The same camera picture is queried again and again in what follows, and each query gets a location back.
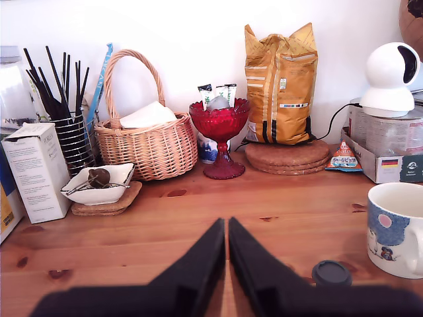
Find brown round tea infuser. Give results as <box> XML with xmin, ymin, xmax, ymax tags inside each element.
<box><xmin>87</xmin><ymin>167</ymin><xmax>112</xmax><ymax>190</ymax></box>

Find blue printed coffee cup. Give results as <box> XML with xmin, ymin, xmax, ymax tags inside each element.
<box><xmin>366</xmin><ymin>182</ymin><xmax>423</xmax><ymax>280</ymax></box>

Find brown round wall object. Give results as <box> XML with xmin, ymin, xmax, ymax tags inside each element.
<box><xmin>398</xmin><ymin>0</ymin><xmax>423</xmax><ymax>64</ymax></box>

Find black power cable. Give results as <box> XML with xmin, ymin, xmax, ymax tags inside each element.
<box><xmin>307</xmin><ymin>102</ymin><xmax>363</xmax><ymax>142</ymax></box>

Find wicker basket with handle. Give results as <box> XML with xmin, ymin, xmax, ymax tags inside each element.
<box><xmin>93</xmin><ymin>49</ymin><xmax>200</xmax><ymax>182</ymax></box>

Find white paper napkin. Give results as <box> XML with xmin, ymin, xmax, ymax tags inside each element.
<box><xmin>118</xmin><ymin>100</ymin><xmax>178</xmax><ymax>129</ymax></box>

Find round tin can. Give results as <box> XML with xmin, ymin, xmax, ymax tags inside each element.
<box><xmin>349</xmin><ymin>97</ymin><xmax>423</xmax><ymax>157</ymax></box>

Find black chopstick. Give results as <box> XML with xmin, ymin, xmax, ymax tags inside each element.
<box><xmin>74</xmin><ymin>60</ymin><xmax>82</xmax><ymax>117</ymax></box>
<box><xmin>22</xmin><ymin>47</ymin><xmax>67</xmax><ymax>116</ymax></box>
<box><xmin>44</xmin><ymin>45</ymin><xmax>69</xmax><ymax>110</ymax></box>
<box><xmin>61</xmin><ymin>51</ymin><xmax>67</xmax><ymax>100</ymax></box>
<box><xmin>25</xmin><ymin>68</ymin><xmax>58</xmax><ymax>122</ymax></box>
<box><xmin>37</xmin><ymin>66</ymin><xmax>62</xmax><ymax>115</ymax></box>
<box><xmin>65</xmin><ymin>53</ymin><xmax>71</xmax><ymax>106</ymax></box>
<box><xmin>78</xmin><ymin>66</ymin><xmax>91</xmax><ymax>115</ymax></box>

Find grey coffee capsule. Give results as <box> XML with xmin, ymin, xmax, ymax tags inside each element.
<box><xmin>311</xmin><ymin>260</ymin><xmax>353</xmax><ymax>287</ymax></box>

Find triangular snack packet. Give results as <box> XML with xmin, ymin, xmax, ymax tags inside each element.
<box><xmin>325</xmin><ymin>139</ymin><xmax>364</xmax><ymax>174</ymax></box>

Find blue yellow box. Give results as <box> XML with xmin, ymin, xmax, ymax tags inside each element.
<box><xmin>0</xmin><ymin>145</ymin><xmax>25</xmax><ymax>246</ymax></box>

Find round cork trivet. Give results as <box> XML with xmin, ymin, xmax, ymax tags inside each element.
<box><xmin>252</xmin><ymin>161</ymin><xmax>330</xmax><ymax>176</ymax></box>
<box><xmin>245</xmin><ymin>139</ymin><xmax>330</xmax><ymax>167</ymax></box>
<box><xmin>247</xmin><ymin>155</ymin><xmax>331</xmax><ymax>172</ymax></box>

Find red glass goblet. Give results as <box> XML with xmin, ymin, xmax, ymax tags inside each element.
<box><xmin>188</xmin><ymin>97</ymin><xmax>251</xmax><ymax>180</ymax></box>

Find blue stick packet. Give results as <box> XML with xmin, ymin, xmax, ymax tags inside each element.
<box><xmin>85</xmin><ymin>42</ymin><xmax>114</xmax><ymax>133</ymax></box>

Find cardboard tray box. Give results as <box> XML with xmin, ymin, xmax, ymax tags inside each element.
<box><xmin>340</xmin><ymin>126</ymin><xmax>423</xmax><ymax>185</ymax></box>

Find square cork coaster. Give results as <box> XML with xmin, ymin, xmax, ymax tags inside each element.
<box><xmin>71</xmin><ymin>197</ymin><xmax>141</xmax><ymax>217</ymax></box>
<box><xmin>71</xmin><ymin>180</ymin><xmax>143</xmax><ymax>214</ymax></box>

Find white carton box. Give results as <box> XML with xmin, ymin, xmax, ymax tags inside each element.
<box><xmin>0</xmin><ymin>122</ymin><xmax>72</xmax><ymax>225</ymax></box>

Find white dome security camera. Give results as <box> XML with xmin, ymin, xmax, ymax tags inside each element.
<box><xmin>358</xmin><ymin>41</ymin><xmax>422</xmax><ymax>118</ymax></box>

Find wire utensil holder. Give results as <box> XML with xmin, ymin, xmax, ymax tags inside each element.
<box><xmin>48</xmin><ymin>110</ymin><xmax>97</xmax><ymax>178</ymax></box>

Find white square dish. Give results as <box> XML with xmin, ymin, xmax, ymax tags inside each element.
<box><xmin>59</xmin><ymin>162</ymin><xmax>136</xmax><ymax>207</ymax></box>

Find clear plastic jar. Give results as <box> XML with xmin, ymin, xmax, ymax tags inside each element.
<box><xmin>0</xmin><ymin>45</ymin><xmax>41</xmax><ymax>128</ymax></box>

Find metal tongs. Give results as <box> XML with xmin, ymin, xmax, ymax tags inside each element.
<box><xmin>65</xmin><ymin>180</ymin><xmax>132</xmax><ymax>195</ymax></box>

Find yellow paper bag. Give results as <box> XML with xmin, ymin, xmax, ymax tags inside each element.
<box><xmin>244</xmin><ymin>22</ymin><xmax>319</xmax><ymax>146</ymax></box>

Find white wrapped item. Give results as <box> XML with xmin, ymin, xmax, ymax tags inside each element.
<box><xmin>206</xmin><ymin>95</ymin><xmax>231</xmax><ymax>112</ymax></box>

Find blue white ceramic cup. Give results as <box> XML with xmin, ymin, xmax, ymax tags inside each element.
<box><xmin>196</xmin><ymin>131</ymin><xmax>231</xmax><ymax>165</ymax></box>

